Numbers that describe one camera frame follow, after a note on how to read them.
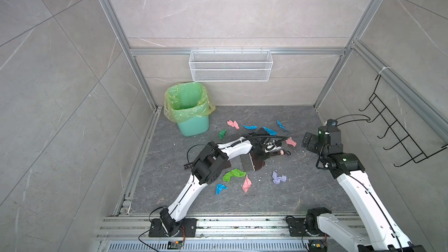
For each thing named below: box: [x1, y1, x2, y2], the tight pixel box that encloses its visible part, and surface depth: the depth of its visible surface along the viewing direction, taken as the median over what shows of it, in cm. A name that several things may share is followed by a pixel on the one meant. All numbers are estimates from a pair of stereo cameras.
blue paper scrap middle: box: [262, 126, 278, 136], surface depth 109 cm
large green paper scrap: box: [222, 168, 247, 182], surface depth 90 cm
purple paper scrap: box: [271, 170, 287, 185], surface depth 89 cm
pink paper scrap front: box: [242, 174, 252, 194], surface depth 87 cm
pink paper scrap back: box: [226, 120, 240, 131], surface depth 110 cm
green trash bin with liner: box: [163, 82, 216, 137], surface depth 97 cm
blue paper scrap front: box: [215, 183, 229, 196], surface depth 85 cm
